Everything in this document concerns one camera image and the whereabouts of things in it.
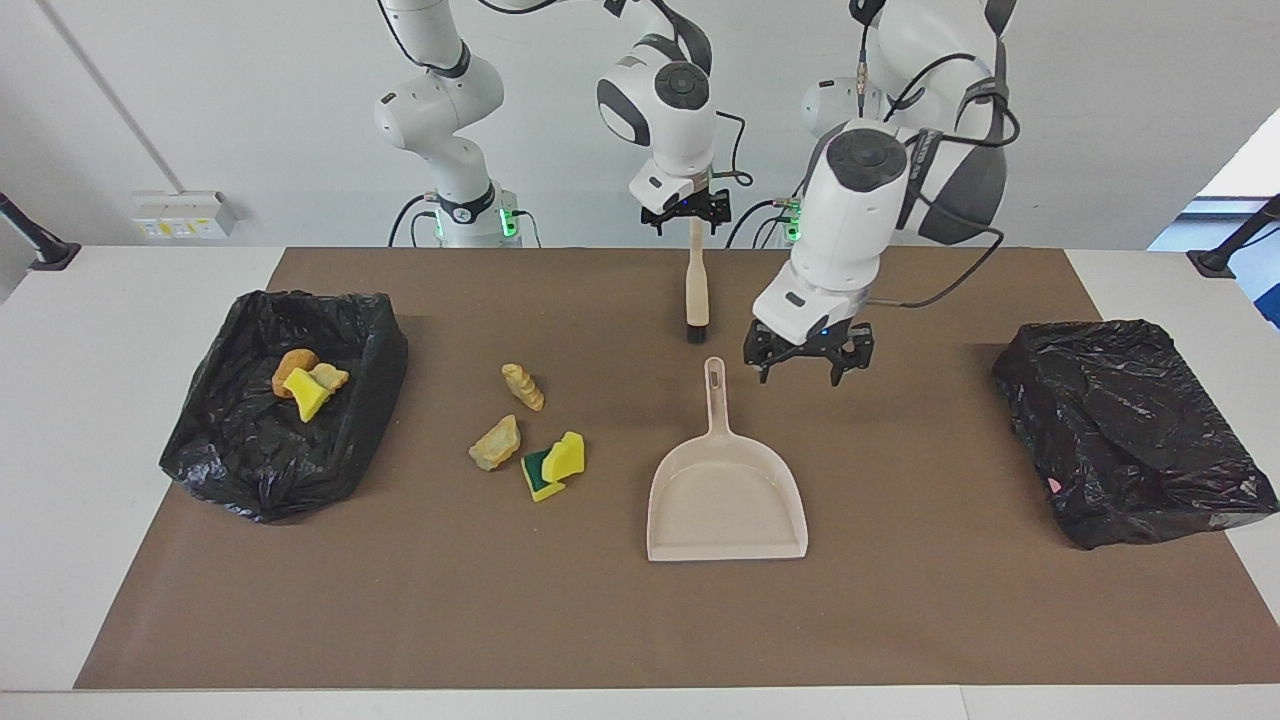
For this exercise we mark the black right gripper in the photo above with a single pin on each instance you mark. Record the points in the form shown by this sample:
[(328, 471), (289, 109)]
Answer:
[(685, 205)]

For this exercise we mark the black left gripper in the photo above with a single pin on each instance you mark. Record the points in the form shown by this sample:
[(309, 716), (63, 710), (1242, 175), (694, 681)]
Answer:
[(810, 345)]

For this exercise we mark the beige brush black bristles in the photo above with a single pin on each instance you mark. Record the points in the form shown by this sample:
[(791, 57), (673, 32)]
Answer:
[(696, 285)]

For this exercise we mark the beige plastic dustpan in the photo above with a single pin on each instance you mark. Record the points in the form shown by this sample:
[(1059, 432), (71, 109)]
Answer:
[(725, 500)]

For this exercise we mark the ridged croissant piece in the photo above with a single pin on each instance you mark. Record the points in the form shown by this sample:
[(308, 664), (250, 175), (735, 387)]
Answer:
[(523, 388)]

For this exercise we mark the green topped sponge piece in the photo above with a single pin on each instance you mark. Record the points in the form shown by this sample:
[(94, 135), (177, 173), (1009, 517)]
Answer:
[(538, 470)]

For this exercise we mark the tan bread chunk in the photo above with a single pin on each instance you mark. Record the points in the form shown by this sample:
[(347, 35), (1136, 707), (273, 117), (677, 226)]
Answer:
[(495, 445)]

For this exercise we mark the small yellow green sponge wedge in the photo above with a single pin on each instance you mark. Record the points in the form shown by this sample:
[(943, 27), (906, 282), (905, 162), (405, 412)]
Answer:
[(306, 393)]

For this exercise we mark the brown bread roll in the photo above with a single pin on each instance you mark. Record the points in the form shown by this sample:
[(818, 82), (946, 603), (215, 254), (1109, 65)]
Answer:
[(293, 366)]

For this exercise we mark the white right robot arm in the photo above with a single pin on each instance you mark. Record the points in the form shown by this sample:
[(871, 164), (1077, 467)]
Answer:
[(440, 110)]

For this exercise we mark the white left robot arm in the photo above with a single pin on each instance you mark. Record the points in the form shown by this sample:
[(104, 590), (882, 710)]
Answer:
[(850, 230)]

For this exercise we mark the black bag bin pink tag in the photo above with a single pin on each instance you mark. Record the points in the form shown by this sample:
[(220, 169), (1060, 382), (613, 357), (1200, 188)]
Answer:
[(1120, 430)]

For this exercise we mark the black bag lined bin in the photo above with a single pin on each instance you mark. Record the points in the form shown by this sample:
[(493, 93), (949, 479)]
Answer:
[(230, 460)]

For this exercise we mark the brown table mat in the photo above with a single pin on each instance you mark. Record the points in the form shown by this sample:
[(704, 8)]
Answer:
[(700, 620)]

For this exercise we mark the black camera stand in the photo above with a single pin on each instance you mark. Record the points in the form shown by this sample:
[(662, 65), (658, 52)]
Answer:
[(1215, 265), (55, 255)]

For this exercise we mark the white wall outlet box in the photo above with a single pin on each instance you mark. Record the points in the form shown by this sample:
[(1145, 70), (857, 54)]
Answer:
[(185, 212)]

